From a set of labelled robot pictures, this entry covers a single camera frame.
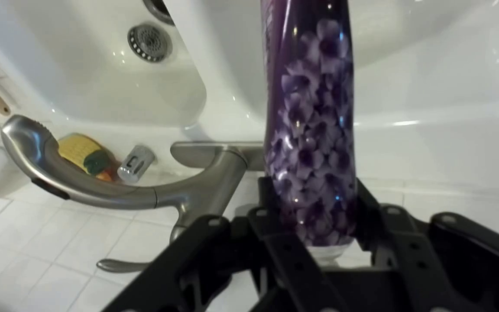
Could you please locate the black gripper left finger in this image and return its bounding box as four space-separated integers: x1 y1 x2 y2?
103 177 343 312

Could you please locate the silver faucet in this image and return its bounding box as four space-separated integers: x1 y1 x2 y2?
0 113 267 275

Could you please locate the purple floral dish soap bottle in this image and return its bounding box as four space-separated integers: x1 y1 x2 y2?
262 0 357 249

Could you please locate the white kitchen sink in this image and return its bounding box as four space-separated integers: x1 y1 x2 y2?
0 0 499 190

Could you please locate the yellow sponge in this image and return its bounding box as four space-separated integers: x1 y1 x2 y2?
58 134 115 183

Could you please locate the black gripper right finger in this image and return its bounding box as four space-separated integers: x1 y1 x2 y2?
342 184 499 312

